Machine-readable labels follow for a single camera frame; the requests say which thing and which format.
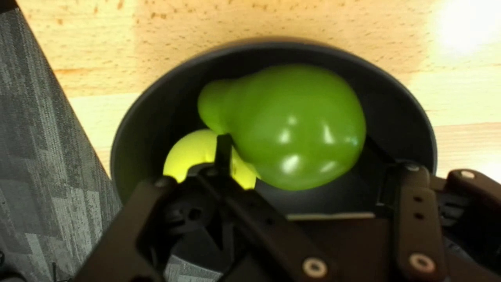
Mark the green toy lime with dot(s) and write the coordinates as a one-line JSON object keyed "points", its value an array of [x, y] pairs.
{"points": [[298, 125]]}

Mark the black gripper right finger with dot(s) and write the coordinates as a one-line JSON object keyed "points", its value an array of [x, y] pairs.
{"points": [[443, 229]]}

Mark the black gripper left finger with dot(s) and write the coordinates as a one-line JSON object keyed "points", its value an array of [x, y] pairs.
{"points": [[255, 238]]}

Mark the black bowl with pepper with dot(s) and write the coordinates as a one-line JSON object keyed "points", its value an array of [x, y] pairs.
{"points": [[398, 127]]}

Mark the yellow green toy apple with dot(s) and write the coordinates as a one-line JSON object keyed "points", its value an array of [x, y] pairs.
{"points": [[197, 147]]}

